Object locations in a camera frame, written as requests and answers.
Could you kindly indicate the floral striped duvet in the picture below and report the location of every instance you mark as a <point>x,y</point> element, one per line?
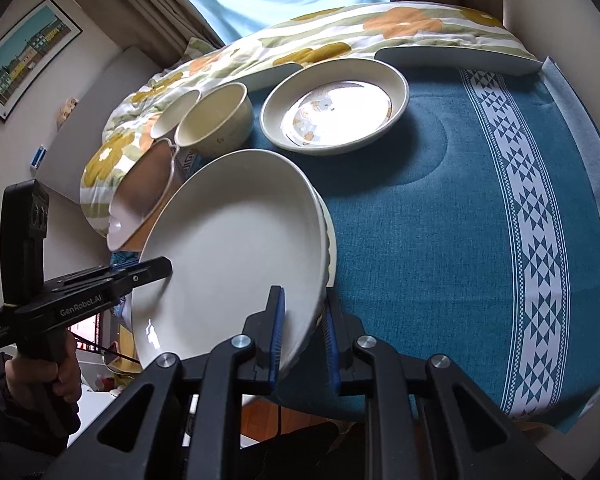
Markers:
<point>330,30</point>

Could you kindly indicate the person's left hand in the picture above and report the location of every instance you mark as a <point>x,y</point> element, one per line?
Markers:
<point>65,367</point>

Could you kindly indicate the small pale figurine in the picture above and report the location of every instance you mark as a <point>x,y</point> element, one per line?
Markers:
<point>66,112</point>

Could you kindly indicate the white scalloped plate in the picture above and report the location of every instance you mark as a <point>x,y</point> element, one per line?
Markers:
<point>330,240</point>

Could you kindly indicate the patterned cream plate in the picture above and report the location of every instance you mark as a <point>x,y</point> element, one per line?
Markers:
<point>335,110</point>

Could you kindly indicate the grey padded headboard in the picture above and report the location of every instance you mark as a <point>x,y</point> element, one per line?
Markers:
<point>110,110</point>

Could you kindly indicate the framed wall poster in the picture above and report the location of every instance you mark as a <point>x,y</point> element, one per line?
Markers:
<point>20,55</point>

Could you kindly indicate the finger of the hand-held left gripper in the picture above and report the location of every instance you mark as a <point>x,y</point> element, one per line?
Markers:
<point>147,271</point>

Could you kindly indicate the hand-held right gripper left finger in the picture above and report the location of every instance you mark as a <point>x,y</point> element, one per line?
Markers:
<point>277,332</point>

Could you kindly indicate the teal patterned cloth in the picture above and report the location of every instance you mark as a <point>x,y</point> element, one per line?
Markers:
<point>430,210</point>

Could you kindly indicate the person's left forearm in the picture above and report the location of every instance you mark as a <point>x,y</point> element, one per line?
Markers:
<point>15,425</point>

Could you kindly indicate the large white plate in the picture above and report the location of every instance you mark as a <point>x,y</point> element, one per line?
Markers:
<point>230,260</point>

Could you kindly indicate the small blue box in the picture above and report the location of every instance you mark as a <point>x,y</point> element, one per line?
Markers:
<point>39,156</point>

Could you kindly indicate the green patterned pillow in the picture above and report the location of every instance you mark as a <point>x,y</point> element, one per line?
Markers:
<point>199,47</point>

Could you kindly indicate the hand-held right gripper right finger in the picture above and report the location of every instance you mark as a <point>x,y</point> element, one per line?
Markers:
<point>330,347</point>

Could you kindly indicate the red box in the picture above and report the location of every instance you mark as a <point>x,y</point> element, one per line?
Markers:
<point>86,337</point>

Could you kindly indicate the grey table edge rail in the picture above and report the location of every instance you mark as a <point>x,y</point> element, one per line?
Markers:
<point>275,75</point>
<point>455,57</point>

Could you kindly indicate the small cream bowl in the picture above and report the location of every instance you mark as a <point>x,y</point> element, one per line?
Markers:
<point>172,112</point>

